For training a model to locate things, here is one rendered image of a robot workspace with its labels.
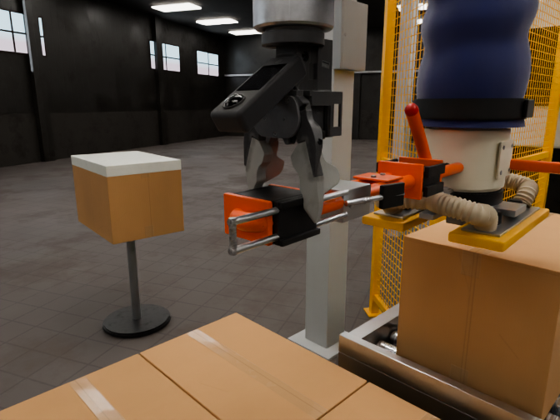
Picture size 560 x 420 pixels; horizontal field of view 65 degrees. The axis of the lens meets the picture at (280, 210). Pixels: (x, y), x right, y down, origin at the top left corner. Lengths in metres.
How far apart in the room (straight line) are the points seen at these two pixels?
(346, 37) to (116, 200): 1.35
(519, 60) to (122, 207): 1.89
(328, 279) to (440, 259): 1.15
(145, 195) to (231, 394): 1.36
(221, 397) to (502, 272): 0.79
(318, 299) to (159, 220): 0.96
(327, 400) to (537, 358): 0.53
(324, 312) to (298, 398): 1.19
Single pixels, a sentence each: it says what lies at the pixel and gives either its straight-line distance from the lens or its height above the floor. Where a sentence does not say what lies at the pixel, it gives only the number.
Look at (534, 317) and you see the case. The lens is 1.22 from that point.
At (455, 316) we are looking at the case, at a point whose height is 0.76.
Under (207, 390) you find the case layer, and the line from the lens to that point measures 1.32.
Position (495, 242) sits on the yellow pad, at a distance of 0.86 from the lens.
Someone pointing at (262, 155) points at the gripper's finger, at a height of 1.25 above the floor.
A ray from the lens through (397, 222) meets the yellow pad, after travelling 0.93.
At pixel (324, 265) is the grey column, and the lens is 2.33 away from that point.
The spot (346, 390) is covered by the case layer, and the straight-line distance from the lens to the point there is 1.32.
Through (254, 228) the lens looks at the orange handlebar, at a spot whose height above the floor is 1.18.
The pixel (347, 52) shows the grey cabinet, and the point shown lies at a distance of 2.16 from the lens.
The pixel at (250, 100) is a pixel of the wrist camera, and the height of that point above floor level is 1.32.
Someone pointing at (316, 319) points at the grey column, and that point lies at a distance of 2.49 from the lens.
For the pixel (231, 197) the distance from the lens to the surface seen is 0.51.
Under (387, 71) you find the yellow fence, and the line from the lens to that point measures 2.65.
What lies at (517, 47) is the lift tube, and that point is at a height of 1.42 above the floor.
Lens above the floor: 1.31
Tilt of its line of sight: 14 degrees down
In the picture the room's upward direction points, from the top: straight up
